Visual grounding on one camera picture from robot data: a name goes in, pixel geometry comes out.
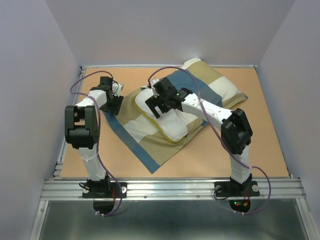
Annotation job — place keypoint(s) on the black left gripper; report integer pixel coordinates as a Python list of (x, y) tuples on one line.
[(115, 109)]

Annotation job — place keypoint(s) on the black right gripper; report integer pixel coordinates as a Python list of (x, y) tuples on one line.
[(152, 102)]

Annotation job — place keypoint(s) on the white pillow yellow edge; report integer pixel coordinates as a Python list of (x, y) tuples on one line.
[(172, 125)]

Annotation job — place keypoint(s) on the blue beige white plaid pillowcase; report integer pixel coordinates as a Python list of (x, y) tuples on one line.
[(156, 140)]

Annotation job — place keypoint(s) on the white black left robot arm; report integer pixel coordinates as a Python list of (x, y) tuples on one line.
[(82, 132)]

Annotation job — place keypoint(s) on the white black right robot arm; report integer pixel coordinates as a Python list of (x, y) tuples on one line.
[(230, 126)]

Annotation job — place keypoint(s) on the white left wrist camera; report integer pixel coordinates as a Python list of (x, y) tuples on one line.
[(117, 88)]

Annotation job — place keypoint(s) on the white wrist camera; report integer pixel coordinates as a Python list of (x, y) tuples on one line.
[(152, 87), (117, 88)]

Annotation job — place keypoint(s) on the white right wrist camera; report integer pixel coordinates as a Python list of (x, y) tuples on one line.
[(152, 87)]

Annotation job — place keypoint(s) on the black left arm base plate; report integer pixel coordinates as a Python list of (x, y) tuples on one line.
[(104, 192)]

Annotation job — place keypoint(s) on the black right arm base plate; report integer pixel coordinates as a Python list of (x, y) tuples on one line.
[(236, 191)]

